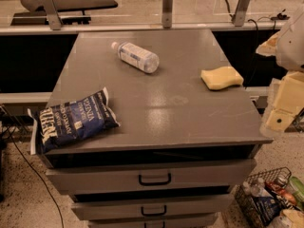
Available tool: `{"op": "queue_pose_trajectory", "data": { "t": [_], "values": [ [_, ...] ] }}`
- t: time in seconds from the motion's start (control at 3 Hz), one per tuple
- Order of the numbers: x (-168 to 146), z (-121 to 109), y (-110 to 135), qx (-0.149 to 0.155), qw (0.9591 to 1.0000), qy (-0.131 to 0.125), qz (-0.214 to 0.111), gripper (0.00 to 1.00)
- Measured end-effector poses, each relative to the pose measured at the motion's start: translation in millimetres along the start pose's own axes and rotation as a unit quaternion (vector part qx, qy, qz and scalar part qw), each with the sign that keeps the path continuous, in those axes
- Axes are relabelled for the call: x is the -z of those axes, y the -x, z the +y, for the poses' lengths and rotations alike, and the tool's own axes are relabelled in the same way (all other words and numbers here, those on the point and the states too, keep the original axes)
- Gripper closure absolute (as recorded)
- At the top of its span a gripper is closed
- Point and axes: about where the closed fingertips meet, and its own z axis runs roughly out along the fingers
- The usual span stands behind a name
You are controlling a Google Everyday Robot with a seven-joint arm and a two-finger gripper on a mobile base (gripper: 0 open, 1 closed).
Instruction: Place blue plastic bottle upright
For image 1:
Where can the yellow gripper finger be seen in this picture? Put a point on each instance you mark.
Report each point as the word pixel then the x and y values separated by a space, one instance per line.
pixel 268 48

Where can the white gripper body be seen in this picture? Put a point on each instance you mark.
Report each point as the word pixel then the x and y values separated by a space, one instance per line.
pixel 293 47

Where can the clear plastic water bottle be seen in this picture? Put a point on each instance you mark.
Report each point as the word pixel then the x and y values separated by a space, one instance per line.
pixel 138 57

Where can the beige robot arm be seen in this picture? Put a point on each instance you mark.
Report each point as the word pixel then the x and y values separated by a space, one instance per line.
pixel 290 43

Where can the green bottle in basket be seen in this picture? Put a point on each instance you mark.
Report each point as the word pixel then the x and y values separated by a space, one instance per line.
pixel 296 188

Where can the water bottle in basket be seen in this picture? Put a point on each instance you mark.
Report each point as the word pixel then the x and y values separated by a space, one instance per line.
pixel 256 188

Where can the yellow sponge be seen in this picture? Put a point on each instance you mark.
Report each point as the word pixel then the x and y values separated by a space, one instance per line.
pixel 221 77

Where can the red packet in basket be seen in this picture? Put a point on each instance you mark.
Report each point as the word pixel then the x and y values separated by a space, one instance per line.
pixel 271 185

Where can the top grey drawer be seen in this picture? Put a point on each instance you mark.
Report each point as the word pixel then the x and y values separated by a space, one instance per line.
pixel 148 177

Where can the grey drawer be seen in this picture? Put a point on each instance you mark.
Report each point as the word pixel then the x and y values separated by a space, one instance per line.
pixel 188 222
pixel 151 208
pixel 148 177

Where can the grey drawer cabinet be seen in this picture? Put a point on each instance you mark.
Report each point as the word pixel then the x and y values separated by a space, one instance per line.
pixel 167 116

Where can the blue bag in basket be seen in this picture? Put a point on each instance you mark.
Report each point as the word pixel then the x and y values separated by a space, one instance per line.
pixel 267 207

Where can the middle grey drawer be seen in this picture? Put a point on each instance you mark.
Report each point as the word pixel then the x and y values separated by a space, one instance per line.
pixel 151 208

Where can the bottom grey drawer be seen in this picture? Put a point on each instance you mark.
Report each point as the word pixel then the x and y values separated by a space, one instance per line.
pixel 188 222

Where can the blue chip bag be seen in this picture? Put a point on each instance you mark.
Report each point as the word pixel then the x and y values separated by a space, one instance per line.
pixel 70 122

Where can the right metal bracket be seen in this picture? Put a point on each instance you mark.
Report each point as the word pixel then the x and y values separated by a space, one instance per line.
pixel 238 18

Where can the metal bracket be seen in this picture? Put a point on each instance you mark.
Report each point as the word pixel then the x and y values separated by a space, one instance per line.
pixel 238 18
pixel 166 14
pixel 53 18

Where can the wire basket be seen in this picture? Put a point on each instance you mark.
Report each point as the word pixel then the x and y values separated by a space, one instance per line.
pixel 246 203

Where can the middle metal bracket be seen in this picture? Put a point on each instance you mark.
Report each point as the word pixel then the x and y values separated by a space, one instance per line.
pixel 166 14

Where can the left metal bracket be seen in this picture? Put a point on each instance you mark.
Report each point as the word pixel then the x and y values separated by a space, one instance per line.
pixel 53 18

